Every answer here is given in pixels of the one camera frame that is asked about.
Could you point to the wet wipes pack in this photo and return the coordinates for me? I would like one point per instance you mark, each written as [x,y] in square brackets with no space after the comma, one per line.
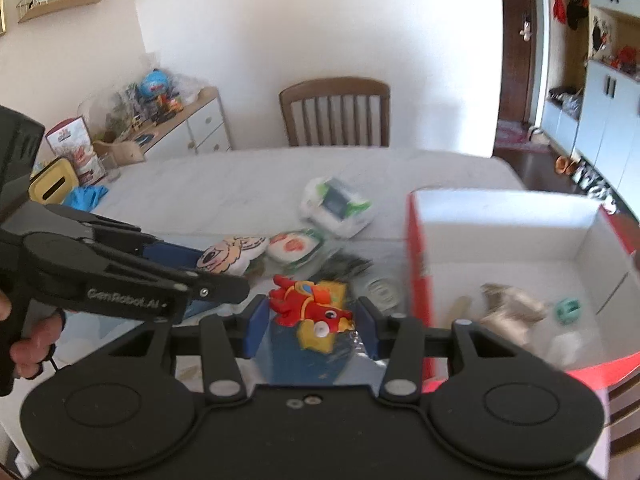
[335,205]

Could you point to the bag in cabinet niche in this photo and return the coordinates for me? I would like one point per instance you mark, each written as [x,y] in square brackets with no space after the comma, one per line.
[565,101]

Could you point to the beige slippers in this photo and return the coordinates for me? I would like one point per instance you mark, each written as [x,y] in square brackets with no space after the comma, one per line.
[537,136]

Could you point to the patterned door rug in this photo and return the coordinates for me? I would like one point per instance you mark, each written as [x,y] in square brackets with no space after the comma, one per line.
[512,137]

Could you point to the small teal gadget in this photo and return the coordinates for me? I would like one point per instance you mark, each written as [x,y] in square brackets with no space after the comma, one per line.
[567,310]

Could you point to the person's left hand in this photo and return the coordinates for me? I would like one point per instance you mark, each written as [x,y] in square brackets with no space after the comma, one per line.
[35,347]

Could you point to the yellow and green tissue box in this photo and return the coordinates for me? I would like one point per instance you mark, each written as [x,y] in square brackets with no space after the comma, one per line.
[52,182]

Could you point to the brown entrance door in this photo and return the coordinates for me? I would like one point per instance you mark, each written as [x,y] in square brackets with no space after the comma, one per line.
[517,75]

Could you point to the wooden slat-back chair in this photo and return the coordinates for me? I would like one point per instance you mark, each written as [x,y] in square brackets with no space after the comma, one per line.
[335,112]
[625,410]

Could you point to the orange shoes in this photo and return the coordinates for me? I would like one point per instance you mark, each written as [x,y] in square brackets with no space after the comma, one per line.
[569,165]

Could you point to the red and white snack bag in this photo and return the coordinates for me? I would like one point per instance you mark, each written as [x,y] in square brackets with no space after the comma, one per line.
[75,147]

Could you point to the gold picture frame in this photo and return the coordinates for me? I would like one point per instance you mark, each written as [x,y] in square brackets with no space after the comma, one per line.
[2,10]

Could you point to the light blue correction tape dispenser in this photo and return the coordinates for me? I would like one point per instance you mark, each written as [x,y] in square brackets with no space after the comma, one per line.
[382,292]

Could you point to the black hanging bag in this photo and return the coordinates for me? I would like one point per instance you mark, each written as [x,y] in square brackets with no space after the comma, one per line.
[576,10]

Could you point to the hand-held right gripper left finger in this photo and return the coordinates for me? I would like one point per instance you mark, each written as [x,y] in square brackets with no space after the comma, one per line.
[257,327]

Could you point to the red chicken toy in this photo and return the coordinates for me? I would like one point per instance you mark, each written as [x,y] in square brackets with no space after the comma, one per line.
[310,307]

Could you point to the black patterned pouch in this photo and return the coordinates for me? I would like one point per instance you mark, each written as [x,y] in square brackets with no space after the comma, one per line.
[350,267]

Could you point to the wooden wall shelf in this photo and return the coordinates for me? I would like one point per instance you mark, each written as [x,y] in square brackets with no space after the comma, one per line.
[65,4]

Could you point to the red cardboard box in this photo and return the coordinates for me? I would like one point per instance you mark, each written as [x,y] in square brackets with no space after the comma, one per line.
[417,270]

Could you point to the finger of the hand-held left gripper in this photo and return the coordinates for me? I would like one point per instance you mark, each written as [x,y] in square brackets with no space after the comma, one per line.
[150,295]
[170,255]

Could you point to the wooden animal figure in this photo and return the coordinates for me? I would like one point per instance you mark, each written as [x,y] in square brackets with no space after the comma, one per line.
[122,152]

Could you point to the clear drinking glass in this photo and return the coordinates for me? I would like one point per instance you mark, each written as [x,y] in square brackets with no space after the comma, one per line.
[112,169]

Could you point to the blue globe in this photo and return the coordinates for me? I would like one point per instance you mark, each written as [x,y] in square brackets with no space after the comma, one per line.
[154,83]

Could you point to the row of shoes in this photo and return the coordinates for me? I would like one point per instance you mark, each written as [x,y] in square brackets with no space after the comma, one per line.
[595,182]

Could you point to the round white plush red spot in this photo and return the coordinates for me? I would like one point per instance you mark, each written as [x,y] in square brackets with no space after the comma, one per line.
[292,246]

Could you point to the beige cartoon face plush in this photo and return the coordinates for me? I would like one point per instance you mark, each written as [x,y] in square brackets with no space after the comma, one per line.
[230,255]

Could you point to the yellow rectangular toy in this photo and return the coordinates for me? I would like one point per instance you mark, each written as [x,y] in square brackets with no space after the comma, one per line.
[320,337]

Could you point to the white packet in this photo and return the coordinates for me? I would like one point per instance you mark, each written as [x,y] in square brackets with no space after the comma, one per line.
[566,350]

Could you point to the clear plastic bag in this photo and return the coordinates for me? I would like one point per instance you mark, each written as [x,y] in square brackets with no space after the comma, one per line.
[187,87]

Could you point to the white wooden sideboard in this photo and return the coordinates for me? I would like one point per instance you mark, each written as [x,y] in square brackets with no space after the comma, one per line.
[200,125]

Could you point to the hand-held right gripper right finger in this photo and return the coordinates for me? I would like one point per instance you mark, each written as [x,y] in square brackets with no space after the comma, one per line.
[370,330]

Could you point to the dark blue speckled placemat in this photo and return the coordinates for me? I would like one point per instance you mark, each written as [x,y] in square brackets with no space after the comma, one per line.
[292,362]

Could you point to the grey wooden wall cabinet unit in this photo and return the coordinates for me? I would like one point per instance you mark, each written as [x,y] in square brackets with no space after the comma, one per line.
[610,110]

